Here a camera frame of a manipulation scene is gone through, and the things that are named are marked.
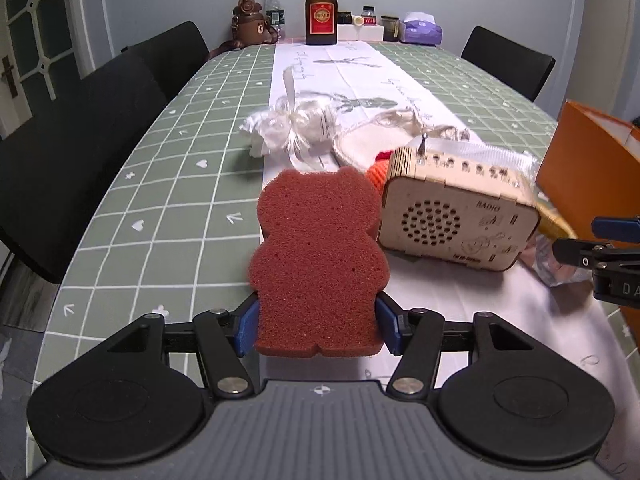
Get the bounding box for yellow snack packet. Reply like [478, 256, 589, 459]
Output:
[520, 200, 589, 287]

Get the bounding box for red orange knitted toy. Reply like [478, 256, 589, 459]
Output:
[366, 151, 393, 195]

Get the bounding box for beige cloth drawstring pouch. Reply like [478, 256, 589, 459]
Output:
[332, 108, 471, 172]

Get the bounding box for white organza gift bundle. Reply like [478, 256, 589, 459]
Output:
[240, 67, 348, 172]

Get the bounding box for orange cardboard box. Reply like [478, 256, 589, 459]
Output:
[536, 101, 640, 242]

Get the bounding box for green grid tablecloth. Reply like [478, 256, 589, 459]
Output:
[24, 39, 640, 476]

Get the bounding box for wooden radio box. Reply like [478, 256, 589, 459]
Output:
[378, 136, 540, 272]

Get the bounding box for black chair right side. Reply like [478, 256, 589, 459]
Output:
[461, 26, 555, 102]

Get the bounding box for black chair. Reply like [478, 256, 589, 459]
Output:
[461, 26, 555, 102]
[1, 53, 167, 283]
[120, 21, 209, 101]

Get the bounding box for black chair near left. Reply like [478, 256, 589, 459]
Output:
[1, 53, 167, 283]

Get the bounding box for white deer table runner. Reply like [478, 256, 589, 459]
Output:
[270, 42, 639, 478]

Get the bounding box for black chair far left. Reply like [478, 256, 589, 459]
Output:
[120, 21, 209, 101]

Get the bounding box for purple tissue pack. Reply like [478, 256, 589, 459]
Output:
[400, 11, 442, 47]

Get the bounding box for dark glass jar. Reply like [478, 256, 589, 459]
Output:
[380, 15, 400, 42]

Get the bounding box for black lid jar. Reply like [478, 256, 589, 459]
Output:
[336, 11, 352, 25]

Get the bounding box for small red label jar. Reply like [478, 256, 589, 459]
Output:
[361, 6, 376, 26]

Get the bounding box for clear plastic water bottle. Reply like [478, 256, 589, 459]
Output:
[265, 0, 285, 40]

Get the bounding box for brown liquor bottle red label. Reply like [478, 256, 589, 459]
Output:
[305, 0, 337, 46]

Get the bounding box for glass panel door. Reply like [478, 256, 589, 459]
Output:
[1, 0, 81, 138]

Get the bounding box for white box by wall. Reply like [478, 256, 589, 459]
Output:
[337, 24, 384, 42]

